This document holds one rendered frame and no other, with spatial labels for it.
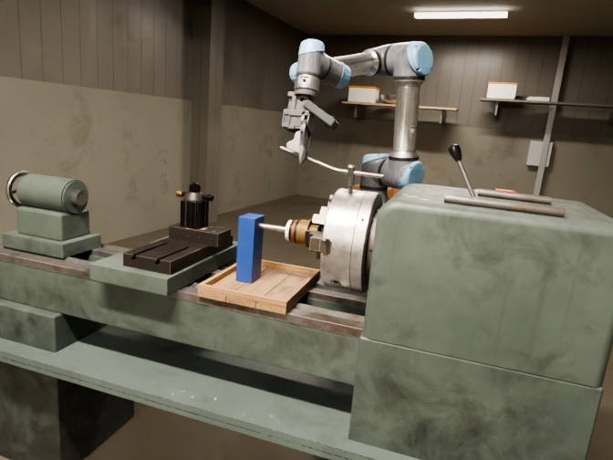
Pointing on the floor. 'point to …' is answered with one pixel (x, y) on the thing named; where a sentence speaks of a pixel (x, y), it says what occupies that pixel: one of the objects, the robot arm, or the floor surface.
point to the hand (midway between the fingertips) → (304, 159)
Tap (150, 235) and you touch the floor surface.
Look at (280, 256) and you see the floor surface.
